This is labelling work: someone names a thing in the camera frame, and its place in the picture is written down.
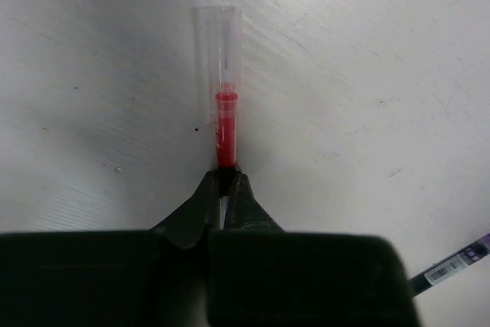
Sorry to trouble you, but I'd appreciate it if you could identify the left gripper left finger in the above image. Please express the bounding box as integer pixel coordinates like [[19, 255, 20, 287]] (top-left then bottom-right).
[[1, 172, 219, 326]]

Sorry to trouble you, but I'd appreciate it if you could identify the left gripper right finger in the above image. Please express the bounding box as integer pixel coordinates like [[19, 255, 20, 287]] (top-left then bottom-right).
[[208, 168, 420, 326]]

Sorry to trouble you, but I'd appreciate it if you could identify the red pen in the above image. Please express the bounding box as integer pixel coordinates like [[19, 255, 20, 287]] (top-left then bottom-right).
[[193, 5, 243, 229]]

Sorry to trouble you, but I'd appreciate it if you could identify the purple pen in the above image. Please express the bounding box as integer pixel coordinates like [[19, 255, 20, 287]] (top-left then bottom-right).
[[409, 234, 489, 297]]

